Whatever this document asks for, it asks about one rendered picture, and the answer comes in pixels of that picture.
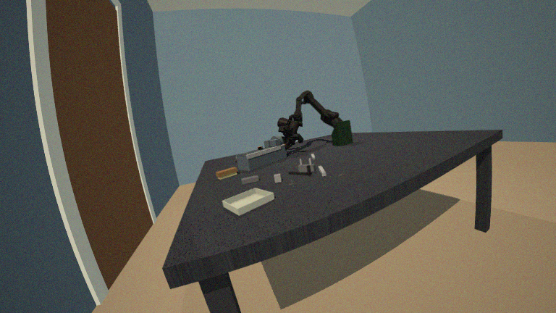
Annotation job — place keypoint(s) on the tan rectangular block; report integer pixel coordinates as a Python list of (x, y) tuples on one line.
[(227, 173)]

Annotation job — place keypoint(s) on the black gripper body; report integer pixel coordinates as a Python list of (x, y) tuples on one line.
[(294, 136)]

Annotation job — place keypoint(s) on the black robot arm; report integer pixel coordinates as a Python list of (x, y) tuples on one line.
[(330, 118)]

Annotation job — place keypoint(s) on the cream open tray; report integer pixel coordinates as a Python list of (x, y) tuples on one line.
[(248, 200)]

